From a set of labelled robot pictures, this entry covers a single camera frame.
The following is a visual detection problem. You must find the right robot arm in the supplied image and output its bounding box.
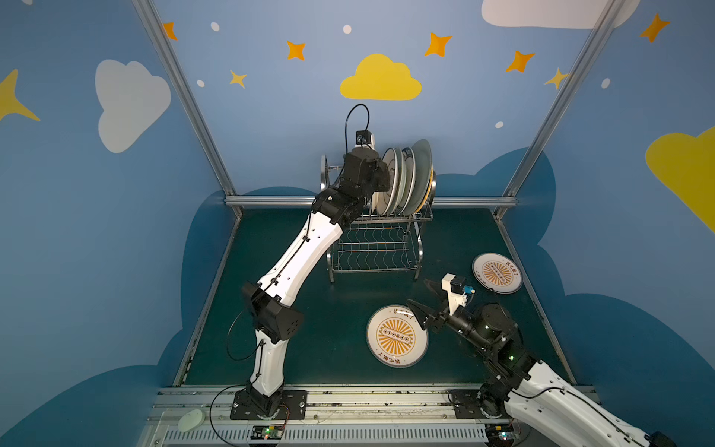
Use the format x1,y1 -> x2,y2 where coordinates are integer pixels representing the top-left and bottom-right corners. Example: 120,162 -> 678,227
407,275 -> 674,446

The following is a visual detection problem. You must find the controller board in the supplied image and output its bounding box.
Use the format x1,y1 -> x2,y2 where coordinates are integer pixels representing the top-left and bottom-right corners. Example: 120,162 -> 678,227
485,425 -> 519,447
250,426 -> 285,441

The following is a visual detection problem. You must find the orange sunburst plate front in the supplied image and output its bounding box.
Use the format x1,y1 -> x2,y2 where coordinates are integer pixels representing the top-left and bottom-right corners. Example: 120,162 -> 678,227
366,305 -> 429,368

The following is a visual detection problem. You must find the rear aluminium frame bar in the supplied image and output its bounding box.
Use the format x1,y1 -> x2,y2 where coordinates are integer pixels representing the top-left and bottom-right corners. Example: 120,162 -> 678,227
225,195 -> 518,209

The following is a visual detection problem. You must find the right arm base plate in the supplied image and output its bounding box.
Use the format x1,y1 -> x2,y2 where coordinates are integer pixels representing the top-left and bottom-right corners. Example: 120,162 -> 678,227
448,389 -> 505,419

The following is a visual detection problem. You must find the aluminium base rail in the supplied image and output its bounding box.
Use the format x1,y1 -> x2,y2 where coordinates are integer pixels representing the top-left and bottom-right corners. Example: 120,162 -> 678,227
138,384 -> 551,446

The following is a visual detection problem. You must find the plain pale green plate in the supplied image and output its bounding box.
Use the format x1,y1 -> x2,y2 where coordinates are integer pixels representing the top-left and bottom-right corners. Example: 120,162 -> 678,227
405,139 -> 433,215

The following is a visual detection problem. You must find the aluminium frame post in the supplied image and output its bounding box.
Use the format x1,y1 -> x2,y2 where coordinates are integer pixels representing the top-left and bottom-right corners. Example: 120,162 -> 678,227
495,0 -> 627,222
132,0 -> 236,199

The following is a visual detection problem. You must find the orange sunburst plate right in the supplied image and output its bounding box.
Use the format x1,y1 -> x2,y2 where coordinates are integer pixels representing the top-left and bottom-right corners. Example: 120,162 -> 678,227
472,253 -> 522,294

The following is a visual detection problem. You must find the left controller board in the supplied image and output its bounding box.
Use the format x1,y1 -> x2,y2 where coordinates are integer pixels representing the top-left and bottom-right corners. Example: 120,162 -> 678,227
250,426 -> 285,441

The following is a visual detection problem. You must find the stainless steel dish rack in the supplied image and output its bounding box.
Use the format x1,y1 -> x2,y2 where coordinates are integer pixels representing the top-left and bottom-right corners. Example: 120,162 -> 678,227
319,155 -> 439,284

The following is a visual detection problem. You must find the white plate dark lettered rim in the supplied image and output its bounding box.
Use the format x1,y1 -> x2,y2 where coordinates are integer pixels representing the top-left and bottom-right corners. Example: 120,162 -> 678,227
400,147 -> 416,216

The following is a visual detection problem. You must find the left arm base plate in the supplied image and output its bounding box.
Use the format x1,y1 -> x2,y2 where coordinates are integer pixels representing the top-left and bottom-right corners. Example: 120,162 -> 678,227
229,389 -> 308,421

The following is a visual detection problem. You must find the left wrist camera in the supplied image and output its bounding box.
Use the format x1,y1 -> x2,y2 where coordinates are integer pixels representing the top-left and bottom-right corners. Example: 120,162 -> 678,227
355,130 -> 374,147

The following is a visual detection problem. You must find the right controller board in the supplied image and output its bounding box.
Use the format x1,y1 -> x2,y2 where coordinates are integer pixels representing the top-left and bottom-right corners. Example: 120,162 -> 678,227
485,425 -> 519,447

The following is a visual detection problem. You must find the right aluminium frame post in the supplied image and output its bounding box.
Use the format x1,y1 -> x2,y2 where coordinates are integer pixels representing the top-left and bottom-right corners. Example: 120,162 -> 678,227
495,0 -> 627,222

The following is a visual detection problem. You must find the pale green round disc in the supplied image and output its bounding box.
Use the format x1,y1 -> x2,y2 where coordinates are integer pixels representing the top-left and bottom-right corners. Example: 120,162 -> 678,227
177,409 -> 206,433

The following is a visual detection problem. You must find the light green flower plate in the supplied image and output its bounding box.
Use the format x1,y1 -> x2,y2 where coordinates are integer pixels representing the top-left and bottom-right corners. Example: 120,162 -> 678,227
392,149 -> 407,215

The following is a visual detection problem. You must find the orange sunburst plate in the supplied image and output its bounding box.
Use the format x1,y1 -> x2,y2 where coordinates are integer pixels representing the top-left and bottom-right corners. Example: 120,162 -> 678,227
472,253 -> 522,294
366,305 -> 429,368

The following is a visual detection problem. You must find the white plate grey emblem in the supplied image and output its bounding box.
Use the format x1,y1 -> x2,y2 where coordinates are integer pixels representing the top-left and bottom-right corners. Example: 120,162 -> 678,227
374,148 -> 400,215

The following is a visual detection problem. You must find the left aluminium frame post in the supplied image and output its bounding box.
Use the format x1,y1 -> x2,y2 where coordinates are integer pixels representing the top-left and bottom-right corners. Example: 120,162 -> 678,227
132,0 -> 236,199

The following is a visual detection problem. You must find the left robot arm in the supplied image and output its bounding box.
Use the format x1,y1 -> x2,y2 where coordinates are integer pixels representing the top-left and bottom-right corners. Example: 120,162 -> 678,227
243,145 -> 390,418

